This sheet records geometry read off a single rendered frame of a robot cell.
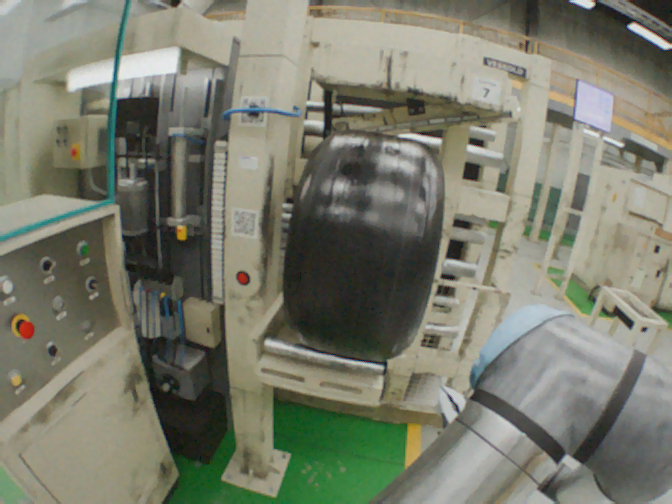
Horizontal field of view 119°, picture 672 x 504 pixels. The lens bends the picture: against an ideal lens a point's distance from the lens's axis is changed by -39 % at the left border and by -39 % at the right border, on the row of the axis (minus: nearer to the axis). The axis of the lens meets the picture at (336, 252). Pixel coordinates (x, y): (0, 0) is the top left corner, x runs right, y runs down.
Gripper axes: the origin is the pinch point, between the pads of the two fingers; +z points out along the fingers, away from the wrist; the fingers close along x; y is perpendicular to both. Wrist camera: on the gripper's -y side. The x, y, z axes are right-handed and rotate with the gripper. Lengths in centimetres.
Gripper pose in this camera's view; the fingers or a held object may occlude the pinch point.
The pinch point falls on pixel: (444, 391)
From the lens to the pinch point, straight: 71.2
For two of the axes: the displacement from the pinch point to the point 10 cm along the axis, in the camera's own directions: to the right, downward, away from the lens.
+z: -4.8, -8.1, 3.4
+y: -1.6, 4.6, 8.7
